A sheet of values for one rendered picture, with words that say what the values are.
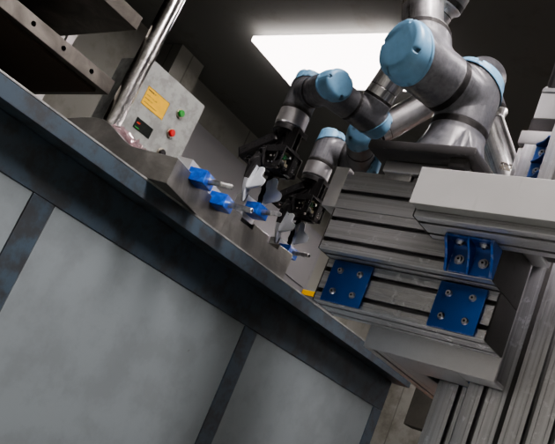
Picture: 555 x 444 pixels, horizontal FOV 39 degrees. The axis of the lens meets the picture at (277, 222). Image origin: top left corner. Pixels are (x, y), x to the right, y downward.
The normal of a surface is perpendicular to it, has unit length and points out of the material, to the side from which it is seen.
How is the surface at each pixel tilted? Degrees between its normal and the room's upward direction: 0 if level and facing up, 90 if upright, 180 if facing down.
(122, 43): 90
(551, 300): 90
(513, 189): 90
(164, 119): 90
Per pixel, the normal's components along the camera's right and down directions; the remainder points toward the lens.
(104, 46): 0.77, 0.13
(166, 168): -0.31, -0.40
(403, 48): -0.78, -0.36
